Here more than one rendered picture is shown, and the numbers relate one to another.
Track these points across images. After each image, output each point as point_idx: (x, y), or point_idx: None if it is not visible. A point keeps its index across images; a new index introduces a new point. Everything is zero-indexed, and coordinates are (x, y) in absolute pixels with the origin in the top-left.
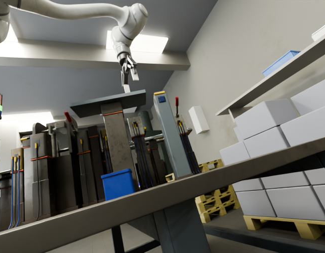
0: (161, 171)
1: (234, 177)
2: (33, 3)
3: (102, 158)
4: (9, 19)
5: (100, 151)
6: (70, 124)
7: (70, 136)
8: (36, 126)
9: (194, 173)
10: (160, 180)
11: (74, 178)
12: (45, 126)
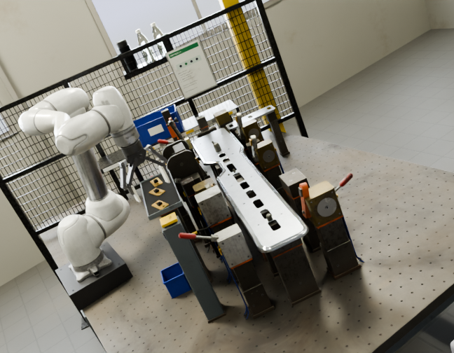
0: (267, 260)
1: None
2: (50, 131)
3: (203, 218)
4: (66, 112)
5: (198, 211)
6: (172, 171)
7: (176, 185)
8: (164, 155)
9: (244, 313)
10: (270, 267)
11: (197, 222)
12: (179, 141)
